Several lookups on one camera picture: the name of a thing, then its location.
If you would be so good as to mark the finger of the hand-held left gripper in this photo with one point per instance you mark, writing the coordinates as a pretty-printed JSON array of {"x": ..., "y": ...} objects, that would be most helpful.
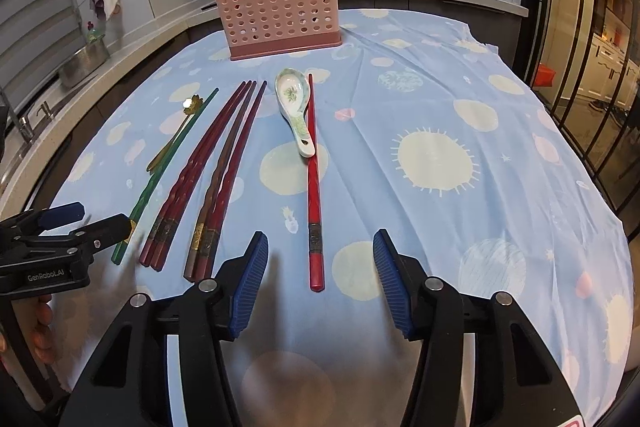
[
  {"x": 107, "y": 229},
  {"x": 62, "y": 212}
]

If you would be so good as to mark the steel bowl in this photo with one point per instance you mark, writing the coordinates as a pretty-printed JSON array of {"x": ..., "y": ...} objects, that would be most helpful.
[{"x": 82, "y": 63}]

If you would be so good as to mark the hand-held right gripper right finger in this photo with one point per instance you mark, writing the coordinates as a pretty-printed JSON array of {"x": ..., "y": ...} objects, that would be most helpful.
[{"x": 392, "y": 287}]

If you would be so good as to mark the brown chopstick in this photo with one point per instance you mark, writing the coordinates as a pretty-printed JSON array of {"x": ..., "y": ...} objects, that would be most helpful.
[{"x": 190, "y": 267}]

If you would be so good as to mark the gold flower spoon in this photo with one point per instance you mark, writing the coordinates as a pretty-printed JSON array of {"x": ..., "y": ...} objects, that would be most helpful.
[{"x": 192, "y": 104}]

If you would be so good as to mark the chrome faucet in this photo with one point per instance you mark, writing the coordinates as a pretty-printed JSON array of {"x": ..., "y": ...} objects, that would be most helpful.
[{"x": 25, "y": 129}]

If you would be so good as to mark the white floral ceramic spoon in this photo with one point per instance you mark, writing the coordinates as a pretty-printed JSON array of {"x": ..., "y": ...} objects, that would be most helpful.
[{"x": 289, "y": 89}]

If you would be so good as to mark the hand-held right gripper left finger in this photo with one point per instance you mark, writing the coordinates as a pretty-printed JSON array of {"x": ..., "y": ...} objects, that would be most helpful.
[{"x": 247, "y": 287}]

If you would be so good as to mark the person's left hand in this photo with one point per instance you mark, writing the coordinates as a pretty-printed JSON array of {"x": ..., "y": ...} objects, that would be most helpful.
[{"x": 42, "y": 314}]

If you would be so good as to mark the blue printed tablecloth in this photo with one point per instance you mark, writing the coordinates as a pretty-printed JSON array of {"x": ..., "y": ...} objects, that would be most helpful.
[{"x": 450, "y": 232}]

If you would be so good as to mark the red box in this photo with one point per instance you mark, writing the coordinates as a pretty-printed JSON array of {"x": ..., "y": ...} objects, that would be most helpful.
[{"x": 545, "y": 75}]

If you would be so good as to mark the green chopstick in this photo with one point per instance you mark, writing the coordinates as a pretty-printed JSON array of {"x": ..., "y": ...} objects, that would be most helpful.
[{"x": 185, "y": 133}]

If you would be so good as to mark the black framed glass door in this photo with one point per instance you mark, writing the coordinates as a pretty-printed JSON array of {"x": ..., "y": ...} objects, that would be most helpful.
[{"x": 565, "y": 7}]

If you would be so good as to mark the green dish soap bottle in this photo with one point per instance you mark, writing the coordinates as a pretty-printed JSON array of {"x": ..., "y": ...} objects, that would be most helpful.
[{"x": 91, "y": 32}]

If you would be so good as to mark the pink perforated utensil holder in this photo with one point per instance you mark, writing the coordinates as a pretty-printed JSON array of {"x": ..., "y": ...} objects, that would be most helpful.
[{"x": 275, "y": 12}]

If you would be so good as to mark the bright red chopstick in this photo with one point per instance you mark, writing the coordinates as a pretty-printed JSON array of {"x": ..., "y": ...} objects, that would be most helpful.
[{"x": 314, "y": 207}]

